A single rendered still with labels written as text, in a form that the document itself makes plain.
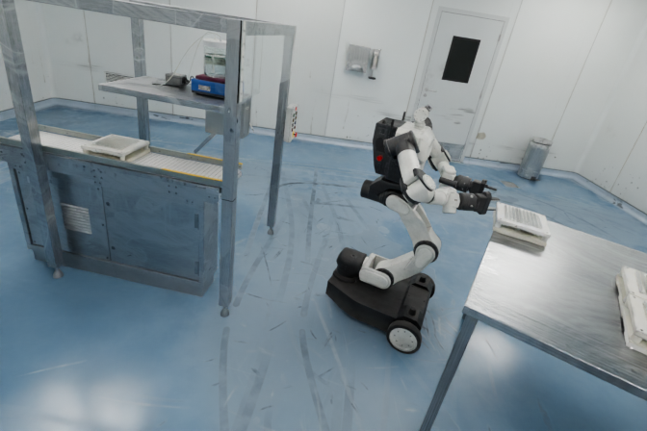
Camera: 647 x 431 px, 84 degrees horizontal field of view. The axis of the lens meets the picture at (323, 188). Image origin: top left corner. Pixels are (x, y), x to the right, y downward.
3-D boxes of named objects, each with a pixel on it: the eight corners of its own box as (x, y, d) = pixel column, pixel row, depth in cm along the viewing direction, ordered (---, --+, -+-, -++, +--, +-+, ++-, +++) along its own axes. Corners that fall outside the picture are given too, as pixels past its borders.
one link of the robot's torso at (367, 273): (356, 281, 230) (360, 265, 224) (366, 266, 247) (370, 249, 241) (387, 293, 223) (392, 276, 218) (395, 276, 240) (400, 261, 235)
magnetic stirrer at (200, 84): (245, 93, 194) (245, 77, 190) (229, 100, 175) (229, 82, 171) (209, 88, 196) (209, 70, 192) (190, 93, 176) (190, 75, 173)
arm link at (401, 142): (389, 155, 169) (385, 136, 177) (395, 166, 175) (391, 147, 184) (413, 146, 165) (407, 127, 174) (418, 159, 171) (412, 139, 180)
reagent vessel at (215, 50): (238, 77, 187) (240, 38, 180) (226, 80, 173) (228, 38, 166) (210, 72, 188) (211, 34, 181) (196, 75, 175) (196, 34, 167)
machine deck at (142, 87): (250, 101, 198) (251, 94, 197) (223, 115, 164) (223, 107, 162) (146, 82, 203) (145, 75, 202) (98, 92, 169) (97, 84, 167)
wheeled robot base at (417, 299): (316, 307, 230) (323, 266, 216) (345, 266, 274) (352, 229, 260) (413, 351, 209) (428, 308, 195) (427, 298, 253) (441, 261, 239)
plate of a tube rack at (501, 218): (543, 218, 192) (545, 215, 191) (550, 239, 171) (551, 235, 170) (495, 204, 200) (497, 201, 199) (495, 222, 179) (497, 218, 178)
